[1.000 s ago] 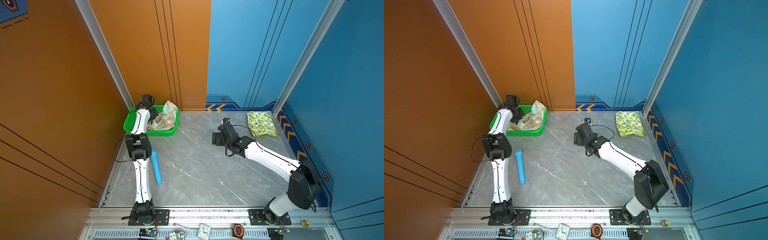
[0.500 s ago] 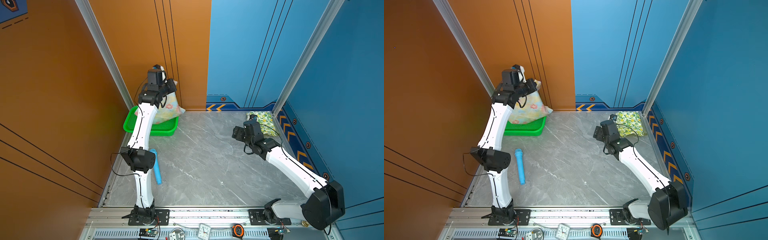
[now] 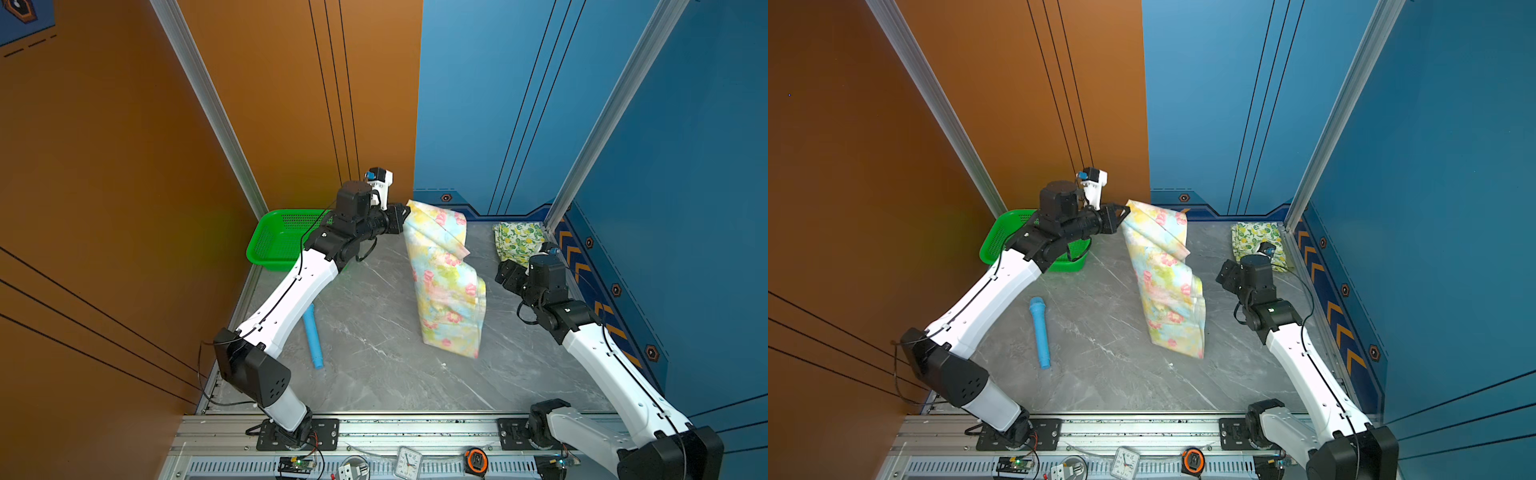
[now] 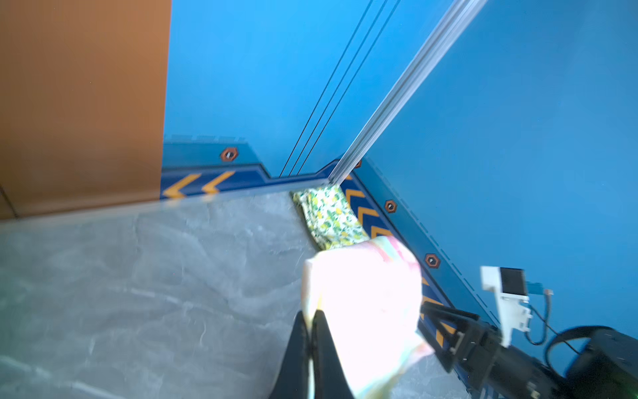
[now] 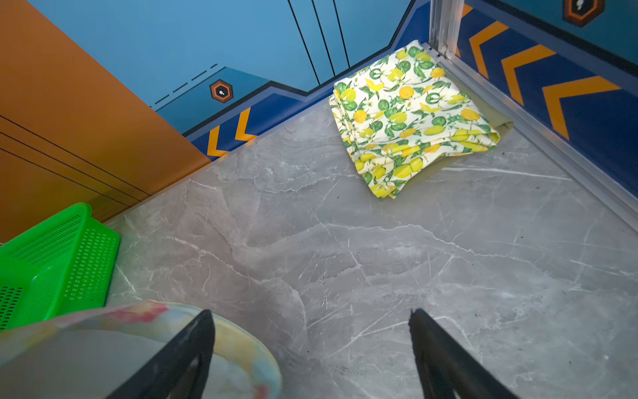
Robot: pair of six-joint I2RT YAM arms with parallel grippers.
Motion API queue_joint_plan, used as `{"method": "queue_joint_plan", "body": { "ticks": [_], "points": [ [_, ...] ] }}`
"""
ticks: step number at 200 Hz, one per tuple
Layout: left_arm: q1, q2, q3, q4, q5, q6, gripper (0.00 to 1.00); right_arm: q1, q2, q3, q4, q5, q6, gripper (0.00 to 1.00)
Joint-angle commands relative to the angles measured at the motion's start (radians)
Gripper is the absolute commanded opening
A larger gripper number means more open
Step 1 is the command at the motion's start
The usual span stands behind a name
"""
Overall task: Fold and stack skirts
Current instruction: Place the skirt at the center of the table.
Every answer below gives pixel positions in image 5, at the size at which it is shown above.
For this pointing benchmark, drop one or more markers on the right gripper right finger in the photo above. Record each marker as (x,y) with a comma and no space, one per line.
(445,369)

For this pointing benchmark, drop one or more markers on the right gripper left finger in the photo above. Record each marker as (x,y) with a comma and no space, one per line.
(180,369)

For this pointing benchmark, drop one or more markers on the pastel floral skirt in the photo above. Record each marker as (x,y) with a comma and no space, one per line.
(89,354)

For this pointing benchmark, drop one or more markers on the green plastic basket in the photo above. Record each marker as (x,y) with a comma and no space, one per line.
(61,266)

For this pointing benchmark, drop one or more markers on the olive green skirt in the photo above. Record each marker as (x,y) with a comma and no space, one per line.
(497,120)

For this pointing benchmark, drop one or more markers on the lemon print skirt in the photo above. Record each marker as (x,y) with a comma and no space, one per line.
(403,113)

